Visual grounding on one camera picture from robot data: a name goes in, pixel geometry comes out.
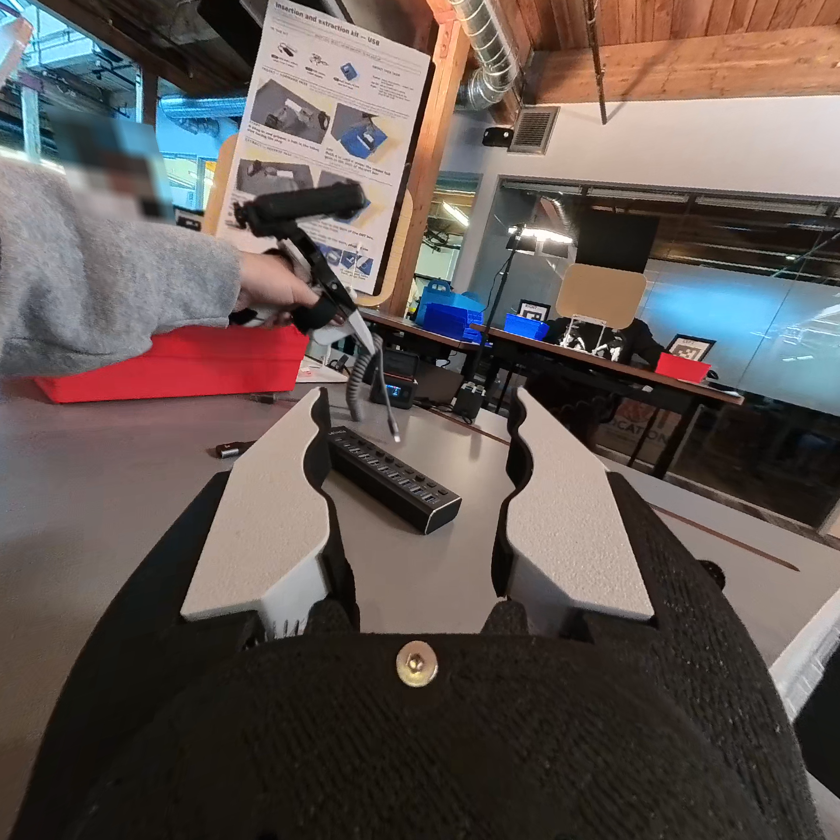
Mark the small red plastic bin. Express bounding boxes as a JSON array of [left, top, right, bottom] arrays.
[[655, 352, 712, 382]]

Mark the silver air duct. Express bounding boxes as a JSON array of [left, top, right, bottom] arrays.
[[448, 0, 526, 118]]

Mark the black monitor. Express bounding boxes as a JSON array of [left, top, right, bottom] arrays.
[[576, 212, 661, 274]]

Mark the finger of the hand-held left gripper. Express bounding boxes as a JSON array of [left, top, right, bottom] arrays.
[[308, 306, 377, 357]]

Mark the printed instruction poster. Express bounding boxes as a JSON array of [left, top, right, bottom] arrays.
[[215, 0, 434, 298]]

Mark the metal vent grille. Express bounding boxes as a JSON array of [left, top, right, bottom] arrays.
[[507, 105, 560, 156]]

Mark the pile of blue bins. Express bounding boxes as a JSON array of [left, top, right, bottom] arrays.
[[412, 279, 503, 343]]

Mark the large red plastic bin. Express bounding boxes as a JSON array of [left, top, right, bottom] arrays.
[[36, 323, 311, 404]]

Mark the black usb hub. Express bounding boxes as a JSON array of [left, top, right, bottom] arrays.
[[326, 425, 463, 536]]

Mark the person's left hand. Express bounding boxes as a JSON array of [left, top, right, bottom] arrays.
[[235, 249, 324, 329]]

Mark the wooden post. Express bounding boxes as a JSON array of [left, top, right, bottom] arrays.
[[386, 20, 472, 317]]

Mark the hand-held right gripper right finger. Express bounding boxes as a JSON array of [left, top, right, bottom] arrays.
[[491, 386, 657, 639]]

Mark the small black display device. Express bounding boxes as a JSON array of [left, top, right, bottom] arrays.
[[369, 348, 421, 411]]

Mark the person's left forearm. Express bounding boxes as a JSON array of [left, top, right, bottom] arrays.
[[0, 161, 242, 378]]

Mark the studio light on stand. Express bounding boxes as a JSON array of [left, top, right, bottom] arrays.
[[476, 223, 580, 411]]

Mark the brown wooden table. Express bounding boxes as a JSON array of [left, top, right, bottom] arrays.
[[486, 323, 746, 480]]

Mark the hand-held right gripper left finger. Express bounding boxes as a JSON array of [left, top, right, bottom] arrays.
[[180, 386, 362, 643]]

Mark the black usb cable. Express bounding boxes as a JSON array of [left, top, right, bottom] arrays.
[[346, 331, 406, 442]]

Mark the dark hanging rod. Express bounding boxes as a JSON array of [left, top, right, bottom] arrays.
[[586, 0, 609, 126]]

